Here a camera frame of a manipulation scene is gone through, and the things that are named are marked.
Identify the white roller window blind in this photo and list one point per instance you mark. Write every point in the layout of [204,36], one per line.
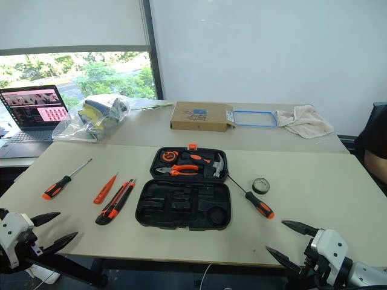
[72,24]

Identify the black plastic tool case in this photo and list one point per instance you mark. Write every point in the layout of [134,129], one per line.
[181,208]

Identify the flat brown cardboard box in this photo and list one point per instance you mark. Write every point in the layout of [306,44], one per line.
[199,116]

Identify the clear lid with blue rim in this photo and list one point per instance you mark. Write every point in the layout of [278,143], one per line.
[235,119]

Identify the black table leg frame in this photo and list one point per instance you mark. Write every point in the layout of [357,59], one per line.
[75,270]

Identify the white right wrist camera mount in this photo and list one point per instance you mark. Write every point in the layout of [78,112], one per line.
[332,247]

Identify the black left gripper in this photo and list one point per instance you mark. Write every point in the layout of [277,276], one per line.
[28,237]

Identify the clear plastic bag with items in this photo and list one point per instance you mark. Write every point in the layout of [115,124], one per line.
[90,121]

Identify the crumpled white towel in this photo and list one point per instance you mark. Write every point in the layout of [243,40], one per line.
[305,121]

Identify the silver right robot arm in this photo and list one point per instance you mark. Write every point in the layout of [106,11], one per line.
[366,273]

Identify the thin green plastic strip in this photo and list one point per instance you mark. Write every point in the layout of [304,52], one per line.
[154,106]

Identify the orange black utility knife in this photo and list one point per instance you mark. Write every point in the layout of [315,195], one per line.
[113,207]

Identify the dark window frame pillar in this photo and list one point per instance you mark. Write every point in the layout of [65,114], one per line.
[152,45]

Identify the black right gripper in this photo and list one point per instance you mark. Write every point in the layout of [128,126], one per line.
[316,267]

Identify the screwdriver with black shaft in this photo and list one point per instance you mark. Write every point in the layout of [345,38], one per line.
[260,207]

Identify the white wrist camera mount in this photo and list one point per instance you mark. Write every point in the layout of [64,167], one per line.
[332,247]
[12,232]

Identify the black electrical tape roll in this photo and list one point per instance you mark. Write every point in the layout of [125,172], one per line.
[255,188]

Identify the person in black shirt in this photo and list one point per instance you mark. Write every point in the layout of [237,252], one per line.
[376,136]

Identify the orange black tape measure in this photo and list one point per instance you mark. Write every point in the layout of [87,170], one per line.
[168,156]

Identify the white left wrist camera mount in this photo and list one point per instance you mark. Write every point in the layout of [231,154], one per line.
[12,232]

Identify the screwdriver with silver shaft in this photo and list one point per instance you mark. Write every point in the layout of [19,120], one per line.
[56,188]

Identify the open laptop computer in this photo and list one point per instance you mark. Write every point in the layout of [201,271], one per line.
[30,105]

